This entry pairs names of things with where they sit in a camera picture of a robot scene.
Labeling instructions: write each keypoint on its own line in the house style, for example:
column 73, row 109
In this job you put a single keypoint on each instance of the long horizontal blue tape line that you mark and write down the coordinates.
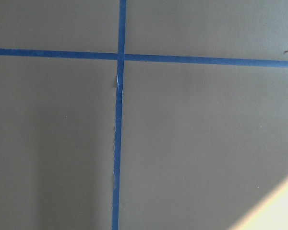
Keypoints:
column 144, row 58

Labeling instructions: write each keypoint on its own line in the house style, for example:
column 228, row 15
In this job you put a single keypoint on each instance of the long vertical blue tape line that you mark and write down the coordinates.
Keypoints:
column 118, row 115

